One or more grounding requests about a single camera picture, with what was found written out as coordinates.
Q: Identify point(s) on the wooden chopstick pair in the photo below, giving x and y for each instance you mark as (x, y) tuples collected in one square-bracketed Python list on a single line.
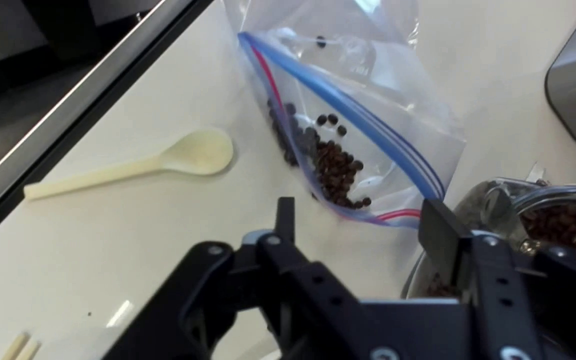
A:
[(24, 346)]

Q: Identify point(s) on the clear zip plastic bag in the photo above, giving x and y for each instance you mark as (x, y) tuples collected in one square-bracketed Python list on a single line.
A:
[(353, 102)]

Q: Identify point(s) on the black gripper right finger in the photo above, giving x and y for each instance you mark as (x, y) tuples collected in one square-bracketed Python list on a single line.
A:
[(512, 306)]

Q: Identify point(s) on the glass jar of coffee beans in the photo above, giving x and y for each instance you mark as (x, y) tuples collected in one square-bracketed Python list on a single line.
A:
[(529, 214)]

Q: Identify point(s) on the cream plastic spoon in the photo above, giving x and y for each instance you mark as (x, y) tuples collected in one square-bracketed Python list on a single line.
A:
[(201, 152)]

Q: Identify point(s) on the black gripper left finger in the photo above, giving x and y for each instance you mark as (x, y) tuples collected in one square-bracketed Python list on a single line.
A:
[(305, 306)]

